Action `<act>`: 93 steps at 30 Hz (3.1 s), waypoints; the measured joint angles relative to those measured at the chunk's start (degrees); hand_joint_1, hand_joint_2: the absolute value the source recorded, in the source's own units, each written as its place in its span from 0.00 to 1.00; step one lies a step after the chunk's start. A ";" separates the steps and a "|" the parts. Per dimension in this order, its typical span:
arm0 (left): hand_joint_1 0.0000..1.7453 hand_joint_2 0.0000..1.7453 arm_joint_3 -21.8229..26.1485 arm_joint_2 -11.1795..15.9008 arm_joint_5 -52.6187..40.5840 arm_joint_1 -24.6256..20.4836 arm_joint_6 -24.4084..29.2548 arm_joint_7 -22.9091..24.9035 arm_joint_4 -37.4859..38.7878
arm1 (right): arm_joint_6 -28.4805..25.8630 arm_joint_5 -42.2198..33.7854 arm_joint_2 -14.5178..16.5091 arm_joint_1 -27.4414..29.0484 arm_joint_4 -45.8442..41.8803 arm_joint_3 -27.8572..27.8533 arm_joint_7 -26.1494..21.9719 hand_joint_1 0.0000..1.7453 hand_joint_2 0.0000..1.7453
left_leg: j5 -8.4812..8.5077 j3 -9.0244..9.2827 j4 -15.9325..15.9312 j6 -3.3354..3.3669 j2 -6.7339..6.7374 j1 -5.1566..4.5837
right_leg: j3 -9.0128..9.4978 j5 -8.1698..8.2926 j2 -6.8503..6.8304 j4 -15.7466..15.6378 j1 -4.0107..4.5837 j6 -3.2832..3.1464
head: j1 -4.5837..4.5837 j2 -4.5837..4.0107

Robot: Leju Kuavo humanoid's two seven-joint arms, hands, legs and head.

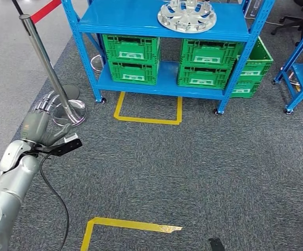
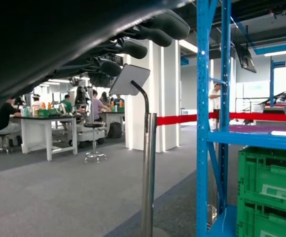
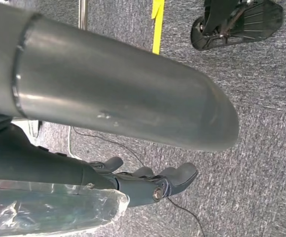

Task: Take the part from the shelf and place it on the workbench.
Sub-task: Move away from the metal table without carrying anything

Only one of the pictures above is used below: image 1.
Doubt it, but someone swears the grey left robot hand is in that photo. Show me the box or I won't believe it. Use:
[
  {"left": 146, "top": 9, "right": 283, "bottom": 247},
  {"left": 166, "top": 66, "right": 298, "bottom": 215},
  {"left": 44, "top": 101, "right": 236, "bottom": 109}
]
[{"left": 20, "top": 90, "right": 72, "bottom": 147}]

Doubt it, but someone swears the blue metal shelf rack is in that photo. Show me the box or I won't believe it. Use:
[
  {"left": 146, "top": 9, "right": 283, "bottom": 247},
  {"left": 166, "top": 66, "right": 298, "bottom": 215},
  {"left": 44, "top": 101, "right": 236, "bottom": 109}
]
[
  {"left": 271, "top": 15, "right": 303, "bottom": 116},
  {"left": 61, "top": 0, "right": 277, "bottom": 116}
]

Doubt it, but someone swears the chrome barrier stanchion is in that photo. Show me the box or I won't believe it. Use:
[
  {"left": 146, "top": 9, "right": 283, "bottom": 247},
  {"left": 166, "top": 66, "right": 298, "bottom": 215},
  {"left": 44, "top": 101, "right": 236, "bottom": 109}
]
[
  {"left": 90, "top": 54, "right": 106, "bottom": 74},
  {"left": 19, "top": 14, "right": 87, "bottom": 128}
]

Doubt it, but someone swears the red barrier belt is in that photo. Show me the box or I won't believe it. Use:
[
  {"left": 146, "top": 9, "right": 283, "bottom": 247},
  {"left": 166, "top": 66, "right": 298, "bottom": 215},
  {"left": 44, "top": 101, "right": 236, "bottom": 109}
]
[{"left": 30, "top": 0, "right": 62, "bottom": 25}]

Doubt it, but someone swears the black barrier belt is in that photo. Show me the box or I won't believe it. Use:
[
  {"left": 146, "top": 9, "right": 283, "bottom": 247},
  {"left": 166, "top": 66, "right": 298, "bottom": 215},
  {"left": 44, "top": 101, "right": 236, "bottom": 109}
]
[{"left": 11, "top": 0, "right": 24, "bottom": 17}]

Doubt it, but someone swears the silver wheel hubcap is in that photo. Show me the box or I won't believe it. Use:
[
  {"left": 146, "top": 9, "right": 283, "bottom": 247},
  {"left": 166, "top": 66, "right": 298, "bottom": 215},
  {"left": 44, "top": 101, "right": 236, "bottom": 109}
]
[{"left": 157, "top": 0, "right": 217, "bottom": 35}]

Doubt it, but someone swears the black office chair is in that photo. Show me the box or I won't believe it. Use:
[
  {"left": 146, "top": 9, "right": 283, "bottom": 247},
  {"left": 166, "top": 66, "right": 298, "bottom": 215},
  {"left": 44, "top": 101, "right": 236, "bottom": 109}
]
[{"left": 271, "top": 0, "right": 303, "bottom": 47}]

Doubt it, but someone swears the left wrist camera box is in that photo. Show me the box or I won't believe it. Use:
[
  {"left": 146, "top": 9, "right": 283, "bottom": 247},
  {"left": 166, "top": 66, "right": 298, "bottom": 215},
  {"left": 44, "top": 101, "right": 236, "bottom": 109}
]
[{"left": 31, "top": 133, "right": 83, "bottom": 157}]

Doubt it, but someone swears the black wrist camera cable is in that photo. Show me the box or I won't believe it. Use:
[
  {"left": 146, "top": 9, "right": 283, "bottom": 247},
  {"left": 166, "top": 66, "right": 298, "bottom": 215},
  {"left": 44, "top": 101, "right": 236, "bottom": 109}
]
[{"left": 39, "top": 154, "right": 70, "bottom": 251}]

